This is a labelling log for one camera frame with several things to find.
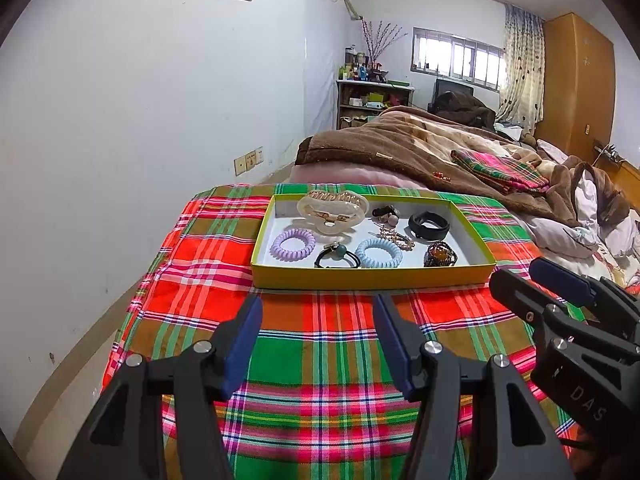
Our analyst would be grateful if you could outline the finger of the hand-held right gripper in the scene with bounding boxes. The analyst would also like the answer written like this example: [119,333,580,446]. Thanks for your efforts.
[529,257,608,306]
[489,269,588,341]

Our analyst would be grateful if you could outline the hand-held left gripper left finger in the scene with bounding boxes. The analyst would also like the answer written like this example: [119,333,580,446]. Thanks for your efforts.
[57,294,264,480]

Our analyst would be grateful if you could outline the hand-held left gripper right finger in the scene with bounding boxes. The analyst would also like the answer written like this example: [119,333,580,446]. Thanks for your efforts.
[372,294,576,480]

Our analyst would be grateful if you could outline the light blue spiral hair tie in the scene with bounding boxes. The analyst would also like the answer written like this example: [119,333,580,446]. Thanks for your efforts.
[355,237,404,269]

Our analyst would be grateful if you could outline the shallow yellow-green box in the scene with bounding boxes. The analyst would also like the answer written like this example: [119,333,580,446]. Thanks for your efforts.
[250,192,497,291]

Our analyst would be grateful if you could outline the purple spiral hair tie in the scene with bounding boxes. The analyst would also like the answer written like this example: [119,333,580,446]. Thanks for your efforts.
[270,227,317,263]

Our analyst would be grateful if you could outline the brown beaded bracelet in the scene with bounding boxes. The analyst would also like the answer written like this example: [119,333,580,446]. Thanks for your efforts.
[424,241,458,267]

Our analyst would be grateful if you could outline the gold hair pin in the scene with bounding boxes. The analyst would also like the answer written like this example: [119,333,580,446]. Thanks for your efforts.
[369,225,417,251]

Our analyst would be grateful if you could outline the black hair tie green bead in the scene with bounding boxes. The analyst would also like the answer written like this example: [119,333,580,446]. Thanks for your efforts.
[314,241,362,269]

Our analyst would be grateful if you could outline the white rumpled bedding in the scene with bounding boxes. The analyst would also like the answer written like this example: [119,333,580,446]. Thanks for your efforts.
[520,140,640,286]

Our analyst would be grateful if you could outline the plaid bed cloth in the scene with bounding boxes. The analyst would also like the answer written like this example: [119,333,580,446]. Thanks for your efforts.
[100,183,591,480]

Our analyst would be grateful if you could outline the black wide hair band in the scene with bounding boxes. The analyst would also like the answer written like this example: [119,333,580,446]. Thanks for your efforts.
[407,210,451,241]

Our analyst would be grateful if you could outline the wooden nightstand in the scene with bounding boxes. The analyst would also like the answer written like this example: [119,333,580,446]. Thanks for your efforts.
[592,142,640,201]

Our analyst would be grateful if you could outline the folded plaid cloth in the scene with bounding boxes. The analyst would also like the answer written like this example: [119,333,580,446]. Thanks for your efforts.
[450,149,551,195]

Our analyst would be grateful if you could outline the clear hair claw clip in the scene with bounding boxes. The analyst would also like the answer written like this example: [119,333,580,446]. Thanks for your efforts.
[297,189,371,236]

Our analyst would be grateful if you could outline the pink bed sheet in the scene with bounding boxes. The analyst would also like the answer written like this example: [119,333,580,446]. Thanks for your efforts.
[287,162,436,196]

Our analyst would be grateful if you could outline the dark brown coat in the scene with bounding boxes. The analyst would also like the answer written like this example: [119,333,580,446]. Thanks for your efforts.
[435,91,496,131]

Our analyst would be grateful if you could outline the wooden wardrobe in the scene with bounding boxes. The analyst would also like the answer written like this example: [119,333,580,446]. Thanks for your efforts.
[535,12,616,153]

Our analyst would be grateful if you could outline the brown fleece blanket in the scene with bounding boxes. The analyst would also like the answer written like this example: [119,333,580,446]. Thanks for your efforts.
[295,107,631,228]

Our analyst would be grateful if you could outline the patterned curtain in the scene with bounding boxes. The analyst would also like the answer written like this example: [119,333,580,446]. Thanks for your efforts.
[495,4,545,128]

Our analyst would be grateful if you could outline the dark television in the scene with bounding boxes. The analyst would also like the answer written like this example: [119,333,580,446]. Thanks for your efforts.
[434,78,475,103]

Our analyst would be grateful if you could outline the wooden shelf unit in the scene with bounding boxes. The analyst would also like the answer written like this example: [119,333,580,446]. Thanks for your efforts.
[336,79,416,131]

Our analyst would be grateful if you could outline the barred window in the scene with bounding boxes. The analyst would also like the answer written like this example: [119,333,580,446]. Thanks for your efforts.
[411,27,507,92]

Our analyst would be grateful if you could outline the group of bottles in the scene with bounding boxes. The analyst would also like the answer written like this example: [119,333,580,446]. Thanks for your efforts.
[342,46,391,83]

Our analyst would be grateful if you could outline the pink flower branches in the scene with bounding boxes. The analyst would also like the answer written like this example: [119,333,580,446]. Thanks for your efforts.
[361,20,408,61]

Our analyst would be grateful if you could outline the wall socket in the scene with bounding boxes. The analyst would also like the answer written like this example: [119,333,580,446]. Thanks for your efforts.
[234,146,264,177]

